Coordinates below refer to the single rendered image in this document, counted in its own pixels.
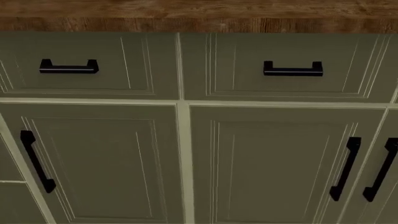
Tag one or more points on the olive cabinet door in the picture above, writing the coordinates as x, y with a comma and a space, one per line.
381, 205
102, 168
273, 172

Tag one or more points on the olive drawer front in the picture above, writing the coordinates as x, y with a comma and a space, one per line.
87, 79
15, 205
286, 86
7, 161

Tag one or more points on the wooden countertop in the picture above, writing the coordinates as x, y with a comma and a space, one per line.
199, 14

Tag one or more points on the cream cabinet frame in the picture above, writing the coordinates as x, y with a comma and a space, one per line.
184, 144

